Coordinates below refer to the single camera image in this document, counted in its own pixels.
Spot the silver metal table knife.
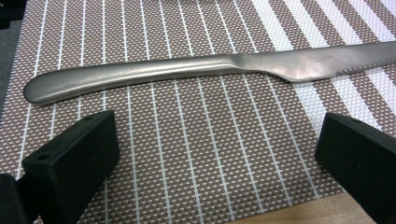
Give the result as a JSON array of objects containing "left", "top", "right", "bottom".
[{"left": 22, "top": 40, "right": 396, "bottom": 106}]

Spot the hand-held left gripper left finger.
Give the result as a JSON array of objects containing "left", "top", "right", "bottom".
[{"left": 21, "top": 109, "right": 121, "bottom": 224}]

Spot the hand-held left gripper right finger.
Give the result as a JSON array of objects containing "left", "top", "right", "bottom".
[{"left": 314, "top": 112, "right": 396, "bottom": 224}]

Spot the brown white striped woven placemat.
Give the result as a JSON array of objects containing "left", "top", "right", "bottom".
[{"left": 0, "top": 0, "right": 396, "bottom": 224}]

